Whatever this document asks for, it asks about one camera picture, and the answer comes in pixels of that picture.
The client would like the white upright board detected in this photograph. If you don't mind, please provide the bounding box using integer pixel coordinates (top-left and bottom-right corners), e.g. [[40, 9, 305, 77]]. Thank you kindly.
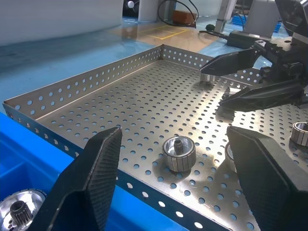
[[138, 0, 167, 22]]

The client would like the blue plastic crate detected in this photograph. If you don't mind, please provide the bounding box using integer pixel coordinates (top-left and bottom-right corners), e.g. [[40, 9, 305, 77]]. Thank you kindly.
[[231, 13, 248, 26]]

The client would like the perforated metal tray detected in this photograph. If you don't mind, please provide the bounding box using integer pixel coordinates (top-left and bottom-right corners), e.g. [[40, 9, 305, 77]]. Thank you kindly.
[[2, 44, 308, 231]]

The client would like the black power adapter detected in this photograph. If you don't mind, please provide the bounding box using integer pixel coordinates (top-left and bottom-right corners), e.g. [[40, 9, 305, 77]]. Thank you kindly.
[[227, 30, 265, 49]]

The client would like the small metal nut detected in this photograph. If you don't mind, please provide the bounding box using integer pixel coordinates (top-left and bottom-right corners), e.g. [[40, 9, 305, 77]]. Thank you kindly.
[[290, 121, 308, 147]]

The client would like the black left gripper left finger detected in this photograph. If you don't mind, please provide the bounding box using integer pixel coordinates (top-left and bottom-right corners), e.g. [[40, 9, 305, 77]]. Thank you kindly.
[[28, 127, 123, 231]]

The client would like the brown object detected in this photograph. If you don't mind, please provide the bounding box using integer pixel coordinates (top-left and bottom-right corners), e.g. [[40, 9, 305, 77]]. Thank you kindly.
[[173, 10, 197, 24]]

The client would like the blue plastic compartment tray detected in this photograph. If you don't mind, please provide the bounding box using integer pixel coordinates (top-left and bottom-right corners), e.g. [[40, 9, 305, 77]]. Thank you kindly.
[[0, 109, 183, 231]]

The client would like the grey metal post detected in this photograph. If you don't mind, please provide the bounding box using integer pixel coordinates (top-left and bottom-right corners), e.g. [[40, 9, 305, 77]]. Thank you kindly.
[[215, 0, 226, 32]]

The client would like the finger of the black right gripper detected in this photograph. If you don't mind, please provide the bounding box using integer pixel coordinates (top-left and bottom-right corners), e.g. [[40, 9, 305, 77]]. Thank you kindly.
[[219, 78, 304, 113], [198, 48, 262, 77]]

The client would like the looped black cable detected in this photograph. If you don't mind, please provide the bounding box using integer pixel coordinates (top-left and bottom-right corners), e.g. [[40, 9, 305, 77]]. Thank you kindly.
[[157, 0, 199, 27]]

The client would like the black adapter cable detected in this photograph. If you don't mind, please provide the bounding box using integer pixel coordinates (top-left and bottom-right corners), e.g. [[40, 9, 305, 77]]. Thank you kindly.
[[198, 23, 229, 39]]

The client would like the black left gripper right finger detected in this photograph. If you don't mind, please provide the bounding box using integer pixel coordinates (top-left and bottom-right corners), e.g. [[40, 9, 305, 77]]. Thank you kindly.
[[227, 126, 308, 231]]

